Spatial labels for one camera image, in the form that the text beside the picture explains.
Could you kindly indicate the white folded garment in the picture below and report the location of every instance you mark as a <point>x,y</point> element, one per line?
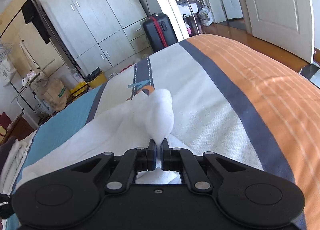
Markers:
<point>15,156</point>

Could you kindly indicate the rolling side table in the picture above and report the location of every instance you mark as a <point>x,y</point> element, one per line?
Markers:
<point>23,91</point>

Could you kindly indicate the white wardrobe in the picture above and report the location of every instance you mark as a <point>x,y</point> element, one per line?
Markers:
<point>87,20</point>

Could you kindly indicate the small white plush toy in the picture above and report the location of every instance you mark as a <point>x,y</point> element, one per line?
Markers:
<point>25,81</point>

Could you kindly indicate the brown paper bag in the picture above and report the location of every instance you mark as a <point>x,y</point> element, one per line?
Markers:
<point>53,95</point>

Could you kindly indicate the metal shelf rack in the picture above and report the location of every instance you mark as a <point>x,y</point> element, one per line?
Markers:
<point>183,1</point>

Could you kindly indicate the white package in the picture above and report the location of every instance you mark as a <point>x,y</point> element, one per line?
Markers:
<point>77,75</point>

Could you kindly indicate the white plastic bag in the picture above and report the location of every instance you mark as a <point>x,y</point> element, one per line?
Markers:
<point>206,16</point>
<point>41,111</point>

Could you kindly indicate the beige wooden cabinet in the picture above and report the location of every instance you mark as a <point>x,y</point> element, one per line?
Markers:
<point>15,27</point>

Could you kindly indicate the wooden nightstand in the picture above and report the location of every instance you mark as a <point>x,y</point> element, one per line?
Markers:
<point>22,125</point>

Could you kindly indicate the dark brown folded sweater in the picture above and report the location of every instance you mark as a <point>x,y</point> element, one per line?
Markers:
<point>5,150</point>

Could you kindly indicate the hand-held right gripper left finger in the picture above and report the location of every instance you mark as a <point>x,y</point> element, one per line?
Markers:
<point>152,156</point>

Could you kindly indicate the yellow trash bin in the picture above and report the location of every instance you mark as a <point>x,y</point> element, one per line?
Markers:
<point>97,81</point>

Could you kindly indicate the white tote bag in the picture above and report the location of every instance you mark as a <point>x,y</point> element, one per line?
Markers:
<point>7,72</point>

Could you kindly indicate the black suitcase with red stripe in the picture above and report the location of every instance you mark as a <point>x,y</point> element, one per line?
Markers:
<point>152,32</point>

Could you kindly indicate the black hanging garment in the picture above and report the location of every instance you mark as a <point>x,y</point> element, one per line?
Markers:
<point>37,20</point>

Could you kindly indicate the bed with striped sheet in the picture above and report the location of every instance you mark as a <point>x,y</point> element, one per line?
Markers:
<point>250,95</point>

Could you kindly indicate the yellow plastic bag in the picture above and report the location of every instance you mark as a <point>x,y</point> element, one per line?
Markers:
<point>80,87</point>

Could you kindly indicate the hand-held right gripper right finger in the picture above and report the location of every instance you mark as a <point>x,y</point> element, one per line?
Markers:
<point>165,156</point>

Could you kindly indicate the white shirt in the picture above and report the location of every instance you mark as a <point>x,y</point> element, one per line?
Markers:
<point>160,110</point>

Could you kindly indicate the bundle of clothes hangers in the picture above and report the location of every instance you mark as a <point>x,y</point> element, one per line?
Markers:
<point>6,47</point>

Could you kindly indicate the large white panel door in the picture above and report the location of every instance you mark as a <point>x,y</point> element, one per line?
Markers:
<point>275,8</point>

